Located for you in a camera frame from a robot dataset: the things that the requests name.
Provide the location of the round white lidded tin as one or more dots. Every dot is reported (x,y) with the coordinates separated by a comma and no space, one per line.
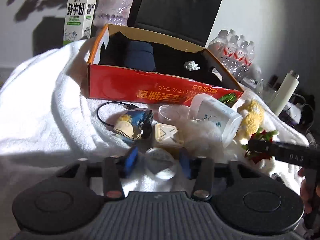
(159,164)

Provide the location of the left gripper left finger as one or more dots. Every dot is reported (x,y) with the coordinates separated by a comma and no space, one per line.
(115,168)

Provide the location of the black paper shopping bag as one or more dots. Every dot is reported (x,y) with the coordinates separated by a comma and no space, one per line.
(189,20)

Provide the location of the red orange cardboard box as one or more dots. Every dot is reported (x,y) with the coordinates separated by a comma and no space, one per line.
(170,83)

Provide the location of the white green milk carton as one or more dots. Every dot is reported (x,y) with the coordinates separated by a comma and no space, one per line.
(78,20)

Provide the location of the white fluffy blanket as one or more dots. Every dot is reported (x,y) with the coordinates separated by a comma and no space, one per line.
(47,122)

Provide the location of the cream square box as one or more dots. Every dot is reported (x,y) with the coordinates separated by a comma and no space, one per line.
(165,135)

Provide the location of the red artificial rose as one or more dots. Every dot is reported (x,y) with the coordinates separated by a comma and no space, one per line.
(257,147)

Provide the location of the pack of water bottles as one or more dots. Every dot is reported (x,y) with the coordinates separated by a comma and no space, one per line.
(234,52)

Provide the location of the clear plastic cup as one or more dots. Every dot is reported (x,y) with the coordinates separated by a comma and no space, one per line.
(171,114)

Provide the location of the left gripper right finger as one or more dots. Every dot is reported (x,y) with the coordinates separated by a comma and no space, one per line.
(200,169)

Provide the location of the silver foil ball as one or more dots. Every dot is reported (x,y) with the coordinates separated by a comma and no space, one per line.
(191,66)

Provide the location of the white thermos bottle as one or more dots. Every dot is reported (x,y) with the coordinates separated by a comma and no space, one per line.
(285,91)

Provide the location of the navy blue pouch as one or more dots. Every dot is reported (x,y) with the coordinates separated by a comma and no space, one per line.
(139,56)

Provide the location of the frosted glass flower vase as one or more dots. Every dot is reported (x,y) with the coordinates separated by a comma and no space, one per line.
(112,12)

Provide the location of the yellow plush toy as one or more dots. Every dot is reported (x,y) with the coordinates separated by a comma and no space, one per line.
(252,117)

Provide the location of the translucent white plastic container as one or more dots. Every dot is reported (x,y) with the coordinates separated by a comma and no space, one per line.
(206,107)

